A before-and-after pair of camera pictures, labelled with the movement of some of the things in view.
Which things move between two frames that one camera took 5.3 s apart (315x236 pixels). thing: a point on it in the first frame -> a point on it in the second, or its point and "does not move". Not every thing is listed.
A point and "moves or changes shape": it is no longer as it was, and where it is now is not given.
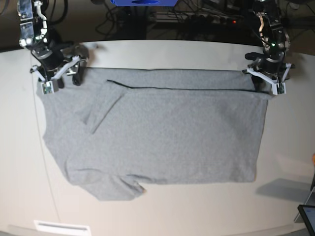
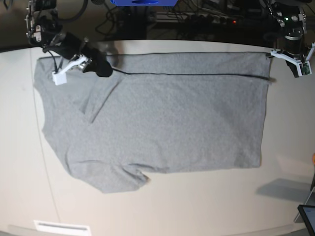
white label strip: [51, 227] does not move
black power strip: [178, 17] does not move
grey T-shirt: [121, 128] moves or changes shape
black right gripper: [50, 57] -> [68, 45]
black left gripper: [270, 61] -> [293, 43]
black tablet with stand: [306, 212] does not move
